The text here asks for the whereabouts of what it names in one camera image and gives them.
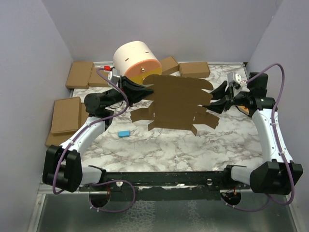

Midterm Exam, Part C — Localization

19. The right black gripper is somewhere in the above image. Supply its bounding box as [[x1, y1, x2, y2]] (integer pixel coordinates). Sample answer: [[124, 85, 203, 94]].
[[202, 81, 252, 113]]

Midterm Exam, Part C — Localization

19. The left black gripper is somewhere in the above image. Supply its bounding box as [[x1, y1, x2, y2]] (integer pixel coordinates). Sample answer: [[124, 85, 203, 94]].
[[103, 75, 154, 107]]

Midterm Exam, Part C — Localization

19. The cardboard box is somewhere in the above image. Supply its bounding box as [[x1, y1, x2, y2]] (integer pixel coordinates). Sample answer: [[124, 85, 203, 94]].
[[51, 97, 81, 135], [160, 56, 179, 75], [130, 74, 219, 135], [88, 68, 108, 87], [65, 61, 94, 89], [45, 103, 89, 146], [179, 61, 211, 78]]

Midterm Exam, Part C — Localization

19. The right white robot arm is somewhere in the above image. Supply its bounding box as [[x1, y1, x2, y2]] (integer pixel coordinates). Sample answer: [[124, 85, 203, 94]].
[[206, 72, 303, 195]]

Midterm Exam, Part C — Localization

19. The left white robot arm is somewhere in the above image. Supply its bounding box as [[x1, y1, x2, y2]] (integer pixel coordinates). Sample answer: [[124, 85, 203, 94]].
[[42, 76, 154, 194]]

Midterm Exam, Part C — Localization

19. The orange paperback book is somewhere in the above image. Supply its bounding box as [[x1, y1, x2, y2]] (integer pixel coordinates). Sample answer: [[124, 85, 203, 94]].
[[238, 106, 249, 116]]

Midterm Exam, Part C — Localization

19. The round pastel drawer cabinet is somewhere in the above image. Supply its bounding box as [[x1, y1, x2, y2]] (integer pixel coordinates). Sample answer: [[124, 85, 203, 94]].
[[113, 41, 162, 85]]

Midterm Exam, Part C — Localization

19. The small blue block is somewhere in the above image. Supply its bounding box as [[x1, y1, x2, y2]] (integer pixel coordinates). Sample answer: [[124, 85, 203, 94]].
[[118, 130, 130, 138]]

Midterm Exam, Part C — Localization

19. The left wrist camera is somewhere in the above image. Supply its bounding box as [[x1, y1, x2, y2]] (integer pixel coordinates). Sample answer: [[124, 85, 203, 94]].
[[104, 66, 121, 85]]

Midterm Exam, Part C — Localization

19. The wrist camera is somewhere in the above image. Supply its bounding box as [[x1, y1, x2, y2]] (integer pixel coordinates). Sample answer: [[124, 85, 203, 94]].
[[104, 66, 121, 85], [227, 72, 247, 90]]

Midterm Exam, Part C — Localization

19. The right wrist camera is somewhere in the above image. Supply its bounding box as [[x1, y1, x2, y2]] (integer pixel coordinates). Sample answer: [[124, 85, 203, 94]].
[[227, 72, 247, 90]]

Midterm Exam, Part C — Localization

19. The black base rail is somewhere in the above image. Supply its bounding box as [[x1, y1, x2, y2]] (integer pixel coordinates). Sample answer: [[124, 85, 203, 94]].
[[78, 171, 249, 201]]

